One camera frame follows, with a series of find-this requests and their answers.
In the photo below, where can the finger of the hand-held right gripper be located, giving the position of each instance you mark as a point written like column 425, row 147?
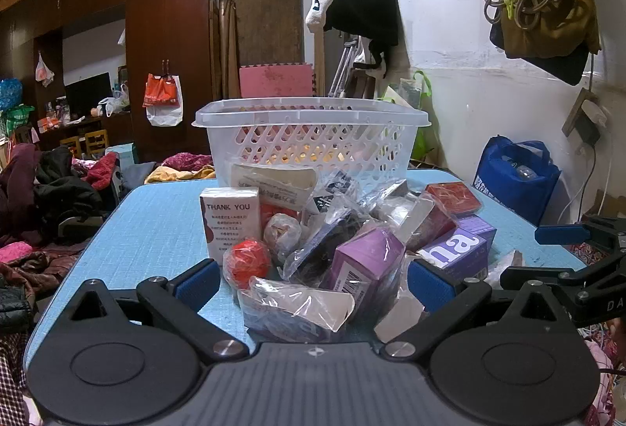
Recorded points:
column 557, row 233
column 538, row 278

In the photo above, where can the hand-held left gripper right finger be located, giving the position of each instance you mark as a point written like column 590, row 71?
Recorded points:
column 430, row 284

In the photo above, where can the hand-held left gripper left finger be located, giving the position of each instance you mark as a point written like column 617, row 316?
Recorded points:
column 198, row 281

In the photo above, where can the white tissue pack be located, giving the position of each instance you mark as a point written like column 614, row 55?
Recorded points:
column 227, row 220

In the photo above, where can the clear plastic packet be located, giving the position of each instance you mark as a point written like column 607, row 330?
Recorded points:
column 293, row 308

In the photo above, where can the white plastic basket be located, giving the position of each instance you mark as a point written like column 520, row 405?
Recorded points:
column 293, row 112

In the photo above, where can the large purple box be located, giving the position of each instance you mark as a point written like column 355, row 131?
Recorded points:
column 459, row 250

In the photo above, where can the red ball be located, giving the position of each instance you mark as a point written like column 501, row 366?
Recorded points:
column 244, row 262

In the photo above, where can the dark red wrapped box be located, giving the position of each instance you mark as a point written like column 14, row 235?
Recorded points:
column 430, row 223

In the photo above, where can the small purple wrapped box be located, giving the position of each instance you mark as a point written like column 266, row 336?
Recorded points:
column 367, row 259

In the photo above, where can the blue shopping bag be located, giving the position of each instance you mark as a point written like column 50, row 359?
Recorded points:
column 513, row 181

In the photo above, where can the flat red box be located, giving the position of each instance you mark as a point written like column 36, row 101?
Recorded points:
column 452, row 197

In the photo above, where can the plastic wrapped pale ball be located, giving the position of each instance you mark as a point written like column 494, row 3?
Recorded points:
column 281, row 232

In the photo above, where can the orange red packet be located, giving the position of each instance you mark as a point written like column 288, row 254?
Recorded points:
column 269, row 210

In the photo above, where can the yellow blanket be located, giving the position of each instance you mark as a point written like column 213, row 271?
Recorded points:
column 181, row 174

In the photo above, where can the black item in clear bag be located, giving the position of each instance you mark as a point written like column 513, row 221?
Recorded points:
column 323, row 250

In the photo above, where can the red patterned blanket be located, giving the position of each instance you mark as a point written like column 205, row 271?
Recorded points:
column 188, row 160

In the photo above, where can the beige flat packet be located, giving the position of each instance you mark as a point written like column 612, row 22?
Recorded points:
column 274, row 183

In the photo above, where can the black white patterned packet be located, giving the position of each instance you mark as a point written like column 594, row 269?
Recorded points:
column 337, row 188

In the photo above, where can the light teal box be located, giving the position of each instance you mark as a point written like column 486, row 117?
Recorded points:
column 121, row 153

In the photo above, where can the brown quilted jacket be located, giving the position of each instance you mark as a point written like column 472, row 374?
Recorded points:
column 34, row 269

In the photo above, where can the pile of dark clothes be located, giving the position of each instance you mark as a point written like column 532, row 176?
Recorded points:
column 54, row 191

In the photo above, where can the orange and white plastic bag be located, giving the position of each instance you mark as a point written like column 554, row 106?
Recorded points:
column 161, row 93

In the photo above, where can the brown hanging clothes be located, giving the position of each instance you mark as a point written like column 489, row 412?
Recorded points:
column 572, row 24

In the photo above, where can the pink foam mat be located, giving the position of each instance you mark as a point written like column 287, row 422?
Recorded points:
column 274, row 81

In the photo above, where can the black television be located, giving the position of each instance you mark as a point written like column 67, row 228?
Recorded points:
column 88, row 90

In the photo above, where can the metal crutch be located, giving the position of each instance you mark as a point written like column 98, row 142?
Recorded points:
column 342, row 68

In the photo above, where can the green and white bag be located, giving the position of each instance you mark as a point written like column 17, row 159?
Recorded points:
column 19, row 117

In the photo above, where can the small white plastic bag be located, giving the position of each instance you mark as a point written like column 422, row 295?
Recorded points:
column 44, row 72

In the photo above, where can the blue net bag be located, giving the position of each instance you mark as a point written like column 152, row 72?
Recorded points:
column 10, row 93

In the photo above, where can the brown wooden wardrobe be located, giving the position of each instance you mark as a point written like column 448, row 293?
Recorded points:
column 161, row 15

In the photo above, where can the wooden board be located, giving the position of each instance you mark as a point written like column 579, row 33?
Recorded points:
column 269, row 15

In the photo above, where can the wall power adapter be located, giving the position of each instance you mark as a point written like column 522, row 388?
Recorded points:
column 589, row 120

